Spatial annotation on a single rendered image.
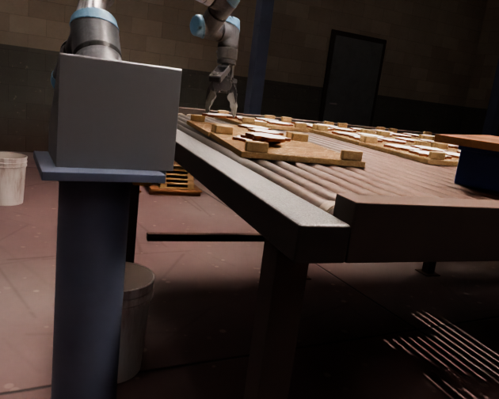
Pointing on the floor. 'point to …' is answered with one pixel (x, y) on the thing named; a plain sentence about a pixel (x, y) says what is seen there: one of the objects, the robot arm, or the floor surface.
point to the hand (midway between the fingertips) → (219, 114)
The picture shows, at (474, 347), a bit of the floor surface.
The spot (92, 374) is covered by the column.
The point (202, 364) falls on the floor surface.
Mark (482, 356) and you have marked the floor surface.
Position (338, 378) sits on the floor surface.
